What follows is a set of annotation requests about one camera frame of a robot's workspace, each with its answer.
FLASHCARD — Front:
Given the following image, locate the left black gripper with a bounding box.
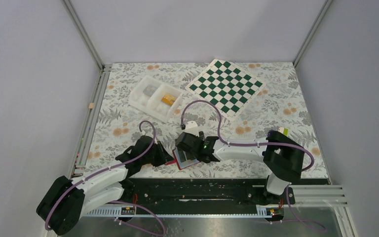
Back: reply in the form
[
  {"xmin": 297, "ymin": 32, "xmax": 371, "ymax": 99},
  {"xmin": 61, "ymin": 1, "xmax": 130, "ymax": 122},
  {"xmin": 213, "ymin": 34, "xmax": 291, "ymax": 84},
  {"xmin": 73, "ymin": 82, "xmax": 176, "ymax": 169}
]
[{"xmin": 141, "ymin": 141, "xmax": 174, "ymax": 167}]

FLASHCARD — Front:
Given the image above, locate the red leather card holder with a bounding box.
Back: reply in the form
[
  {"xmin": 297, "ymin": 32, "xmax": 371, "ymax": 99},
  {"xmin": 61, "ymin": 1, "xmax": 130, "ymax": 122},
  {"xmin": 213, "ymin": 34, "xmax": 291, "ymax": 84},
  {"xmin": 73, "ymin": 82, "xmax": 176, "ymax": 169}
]
[{"xmin": 165, "ymin": 147, "xmax": 201, "ymax": 171}]

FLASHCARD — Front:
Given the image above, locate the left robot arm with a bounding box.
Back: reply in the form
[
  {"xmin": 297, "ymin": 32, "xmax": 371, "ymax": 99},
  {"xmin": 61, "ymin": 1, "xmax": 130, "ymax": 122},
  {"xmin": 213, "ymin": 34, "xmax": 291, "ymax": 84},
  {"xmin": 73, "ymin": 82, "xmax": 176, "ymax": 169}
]
[{"xmin": 36, "ymin": 135, "xmax": 173, "ymax": 235}]

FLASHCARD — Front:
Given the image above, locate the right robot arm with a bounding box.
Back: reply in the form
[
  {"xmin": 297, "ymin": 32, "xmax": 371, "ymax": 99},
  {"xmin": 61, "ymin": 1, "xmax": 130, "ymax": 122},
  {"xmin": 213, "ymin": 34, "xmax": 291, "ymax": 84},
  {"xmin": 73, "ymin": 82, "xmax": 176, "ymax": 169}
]
[{"xmin": 175, "ymin": 130, "xmax": 310, "ymax": 203}]

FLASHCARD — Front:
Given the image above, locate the orange card box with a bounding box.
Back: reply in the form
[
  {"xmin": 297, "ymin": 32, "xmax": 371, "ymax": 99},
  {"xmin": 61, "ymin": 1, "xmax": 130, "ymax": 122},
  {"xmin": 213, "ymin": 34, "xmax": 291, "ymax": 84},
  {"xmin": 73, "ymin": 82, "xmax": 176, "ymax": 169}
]
[{"xmin": 161, "ymin": 94, "xmax": 177, "ymax": 106}]

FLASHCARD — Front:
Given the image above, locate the white plastic divided tray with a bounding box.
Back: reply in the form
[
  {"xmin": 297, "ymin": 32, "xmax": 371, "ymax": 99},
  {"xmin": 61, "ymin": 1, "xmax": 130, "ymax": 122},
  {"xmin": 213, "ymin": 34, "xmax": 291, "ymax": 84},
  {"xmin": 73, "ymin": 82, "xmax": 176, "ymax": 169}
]
[{"xmin": 128, "ymin": 76, "xmax": 183, "ymax": 123}]

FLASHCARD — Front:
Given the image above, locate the green white chessboard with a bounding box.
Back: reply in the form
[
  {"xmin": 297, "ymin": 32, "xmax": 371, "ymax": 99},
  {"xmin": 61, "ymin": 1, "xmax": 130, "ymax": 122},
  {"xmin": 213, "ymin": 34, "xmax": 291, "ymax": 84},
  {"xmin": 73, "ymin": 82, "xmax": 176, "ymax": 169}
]
[{"xmin": 185, "ymin": 59, "xmax": 265, "ymax": 121}]

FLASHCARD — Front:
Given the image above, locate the purple white green block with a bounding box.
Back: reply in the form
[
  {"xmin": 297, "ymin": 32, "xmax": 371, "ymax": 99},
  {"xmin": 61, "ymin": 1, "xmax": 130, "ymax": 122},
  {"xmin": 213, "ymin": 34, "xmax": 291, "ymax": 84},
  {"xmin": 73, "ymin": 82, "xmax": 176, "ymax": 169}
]
[{"xmin": 278, "ymin": 127, "xmax": 289, "ymax": 136}]

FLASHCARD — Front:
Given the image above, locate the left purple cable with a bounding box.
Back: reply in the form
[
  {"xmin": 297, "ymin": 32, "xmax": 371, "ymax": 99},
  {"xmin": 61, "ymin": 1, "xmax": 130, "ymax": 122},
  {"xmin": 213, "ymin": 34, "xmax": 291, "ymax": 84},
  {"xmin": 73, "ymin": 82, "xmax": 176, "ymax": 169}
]
[{"xmin": 44, "ymin": 120, "xmax": 157, "ymax": 232}]

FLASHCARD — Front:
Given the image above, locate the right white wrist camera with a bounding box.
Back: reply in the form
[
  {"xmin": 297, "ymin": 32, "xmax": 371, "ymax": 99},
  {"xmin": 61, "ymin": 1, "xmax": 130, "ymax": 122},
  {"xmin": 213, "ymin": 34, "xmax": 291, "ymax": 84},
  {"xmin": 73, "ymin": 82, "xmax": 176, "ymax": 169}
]
[{"xmin": 182, "ymin": 121, "xmax": 199, "ymax": 136}]

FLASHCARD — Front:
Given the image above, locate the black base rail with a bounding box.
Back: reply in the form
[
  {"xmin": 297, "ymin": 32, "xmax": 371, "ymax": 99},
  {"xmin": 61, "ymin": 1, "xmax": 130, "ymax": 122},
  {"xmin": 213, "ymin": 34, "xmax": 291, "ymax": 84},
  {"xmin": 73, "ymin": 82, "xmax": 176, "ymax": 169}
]
[{"xmin": 120, "ymin": 178, "xmax": 296, "ymax": 215}]

